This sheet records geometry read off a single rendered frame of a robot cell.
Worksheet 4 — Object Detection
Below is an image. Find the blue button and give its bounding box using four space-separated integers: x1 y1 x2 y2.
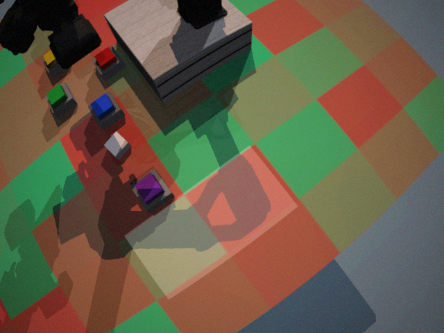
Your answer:
88 91 125 131

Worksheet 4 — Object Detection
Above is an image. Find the red button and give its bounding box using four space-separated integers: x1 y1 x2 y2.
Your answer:
92 46 126 81

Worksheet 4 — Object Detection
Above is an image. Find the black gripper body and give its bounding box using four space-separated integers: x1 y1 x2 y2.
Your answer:
22 0 102 69

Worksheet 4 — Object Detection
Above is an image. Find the green button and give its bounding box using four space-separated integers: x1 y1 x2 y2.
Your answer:
45 82 77 118

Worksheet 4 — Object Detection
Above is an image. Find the yellow button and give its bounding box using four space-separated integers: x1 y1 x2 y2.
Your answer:
42 50 66 78

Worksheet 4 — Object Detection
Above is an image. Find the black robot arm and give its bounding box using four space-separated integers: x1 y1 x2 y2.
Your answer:
0 0 228 55

